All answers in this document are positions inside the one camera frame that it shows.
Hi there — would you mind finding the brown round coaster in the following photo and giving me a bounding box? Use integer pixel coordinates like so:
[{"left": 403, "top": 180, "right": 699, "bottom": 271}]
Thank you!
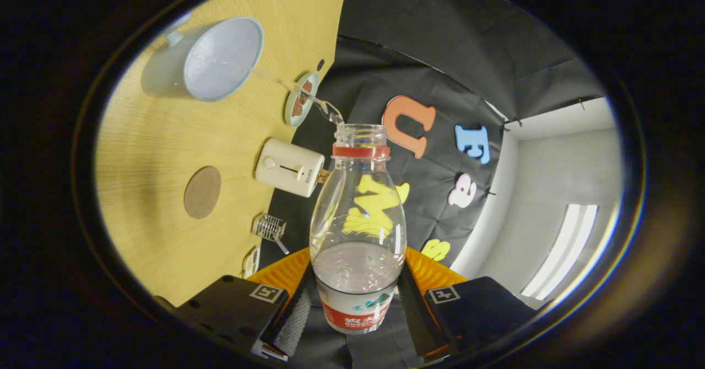
[{"left": 183, "top": 166, "right": 222, "bottom": 219}]

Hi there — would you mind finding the pale green plate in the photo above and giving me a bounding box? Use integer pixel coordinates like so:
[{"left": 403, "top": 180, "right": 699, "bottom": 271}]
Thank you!
[{"left": 284, "top": 72, "right": 320, "bottom": 128}]

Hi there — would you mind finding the small metal wire rack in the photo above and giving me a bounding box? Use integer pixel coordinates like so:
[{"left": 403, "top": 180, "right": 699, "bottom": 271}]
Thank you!
[{"left": 252, "top": 213, "right": 290, "bottom": 255}]

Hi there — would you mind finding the clear juice bottle red label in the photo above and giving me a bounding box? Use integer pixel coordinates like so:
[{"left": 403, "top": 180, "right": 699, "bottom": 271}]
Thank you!
[{"left": 308, "top": 124, "right": 408, "bottom": 335}]

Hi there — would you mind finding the white cup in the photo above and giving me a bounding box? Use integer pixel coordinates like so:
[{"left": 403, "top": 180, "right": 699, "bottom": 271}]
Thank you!
[{"left": 140, "top": 17, "right": 265, "bottom": 102}]

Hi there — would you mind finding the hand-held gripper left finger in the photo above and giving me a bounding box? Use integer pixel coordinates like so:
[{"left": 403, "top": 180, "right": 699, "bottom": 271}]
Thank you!
[{"left": 157, "top": 248, "right": 318, "bottom": 361}]

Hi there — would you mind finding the wooden table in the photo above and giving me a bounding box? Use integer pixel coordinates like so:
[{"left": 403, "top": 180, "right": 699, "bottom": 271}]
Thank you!
[{"left": 95, "top": 0, "right": 352, "bottom": 308}]

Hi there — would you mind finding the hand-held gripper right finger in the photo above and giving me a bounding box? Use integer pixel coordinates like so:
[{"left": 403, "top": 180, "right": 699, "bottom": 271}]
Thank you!
[{"left": 398, "top": 247, "right": 551, "bottom": 367}]

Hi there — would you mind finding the white toaster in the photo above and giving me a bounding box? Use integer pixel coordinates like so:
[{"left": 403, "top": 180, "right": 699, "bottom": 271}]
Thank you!
[{"left": 255, "top": 138, "right": 326, "bottom": 198}]

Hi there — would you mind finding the long ceiling light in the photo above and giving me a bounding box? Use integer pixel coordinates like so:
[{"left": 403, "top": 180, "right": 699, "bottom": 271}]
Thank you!
[{"left": 520, "top": 204, "right": 598, "bottom": 299}]

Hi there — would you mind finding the white divided tray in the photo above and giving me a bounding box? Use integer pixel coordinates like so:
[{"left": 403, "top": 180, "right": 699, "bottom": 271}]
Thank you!
[{"left": 242, "top": 246, "right": 261, "bottom": 279}]

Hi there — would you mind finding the black backdrop cloth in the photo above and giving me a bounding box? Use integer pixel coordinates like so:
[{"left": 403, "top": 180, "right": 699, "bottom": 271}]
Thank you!
[{"left": 259, "top": 0, "right": 606, "bottom": 369}]

